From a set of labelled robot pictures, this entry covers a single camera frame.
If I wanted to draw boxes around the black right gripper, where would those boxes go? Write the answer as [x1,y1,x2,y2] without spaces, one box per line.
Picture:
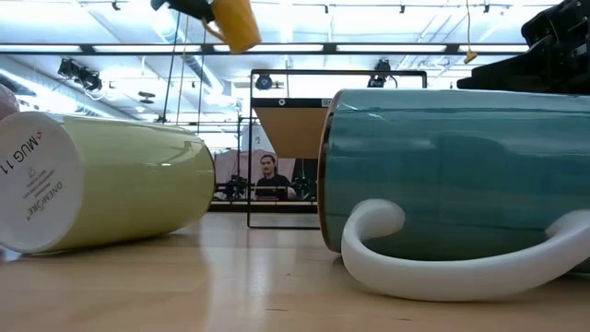
[456,0,590,96]

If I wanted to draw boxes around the orange-yellow mug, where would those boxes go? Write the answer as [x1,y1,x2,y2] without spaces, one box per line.
[201,0,263,55]

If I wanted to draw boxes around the teal mug white handle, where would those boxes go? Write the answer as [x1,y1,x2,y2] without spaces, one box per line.
[316,89,590,303]

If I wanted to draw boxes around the pale yellow-green mug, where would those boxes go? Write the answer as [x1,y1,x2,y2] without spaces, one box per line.
[0,110,217,255]

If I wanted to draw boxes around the black ceiling-mounted device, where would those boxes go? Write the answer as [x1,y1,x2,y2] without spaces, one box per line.
[57,58,103,92]

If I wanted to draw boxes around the person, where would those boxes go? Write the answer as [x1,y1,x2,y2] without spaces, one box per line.
[254,154,297,202]

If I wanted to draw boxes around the yellow hanging cable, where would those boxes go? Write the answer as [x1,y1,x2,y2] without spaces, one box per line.
[463,0,479,65]

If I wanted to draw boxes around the wooden shelf black frame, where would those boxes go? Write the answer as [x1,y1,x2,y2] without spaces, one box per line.
[247,68,429,231]

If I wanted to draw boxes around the black aluminium table frame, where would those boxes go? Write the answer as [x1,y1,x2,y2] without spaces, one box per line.
[209,201,319,213]

